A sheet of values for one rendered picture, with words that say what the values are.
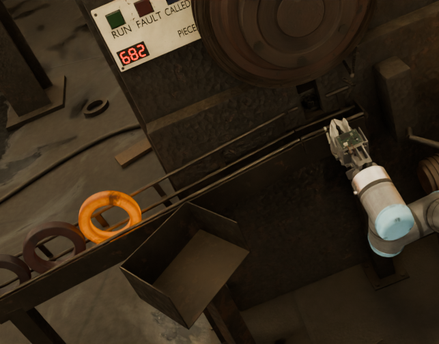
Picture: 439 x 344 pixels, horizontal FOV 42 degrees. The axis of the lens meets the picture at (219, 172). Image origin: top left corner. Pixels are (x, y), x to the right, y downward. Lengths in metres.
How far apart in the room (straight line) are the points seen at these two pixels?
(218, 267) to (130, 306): 0.98
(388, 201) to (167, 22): 0.73
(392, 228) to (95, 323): 1.47
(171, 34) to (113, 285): 1.35
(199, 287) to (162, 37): 0.67
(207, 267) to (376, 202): 0.48
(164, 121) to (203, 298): 0.52
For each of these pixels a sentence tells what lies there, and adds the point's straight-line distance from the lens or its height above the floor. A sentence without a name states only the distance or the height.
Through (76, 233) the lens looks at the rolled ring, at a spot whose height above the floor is 0.69.
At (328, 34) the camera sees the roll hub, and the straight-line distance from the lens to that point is 1.45.
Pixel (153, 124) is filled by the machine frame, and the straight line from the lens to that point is 1.68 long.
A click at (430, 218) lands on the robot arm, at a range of 1.49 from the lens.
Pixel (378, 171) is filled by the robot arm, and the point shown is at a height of 0.74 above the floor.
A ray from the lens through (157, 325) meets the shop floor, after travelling 2.33.
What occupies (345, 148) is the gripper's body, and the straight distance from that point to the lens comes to 1.48.
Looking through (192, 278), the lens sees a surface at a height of 0.60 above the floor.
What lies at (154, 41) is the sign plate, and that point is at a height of 1.10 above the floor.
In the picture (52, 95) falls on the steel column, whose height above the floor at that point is 0.03.
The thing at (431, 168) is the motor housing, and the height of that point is 0.53.
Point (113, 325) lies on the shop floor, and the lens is 2.44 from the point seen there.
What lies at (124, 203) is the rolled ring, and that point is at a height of 0.73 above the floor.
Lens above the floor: 1.68
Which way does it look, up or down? 36 degrees down
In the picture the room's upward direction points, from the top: 24 degrees counter-clockwise
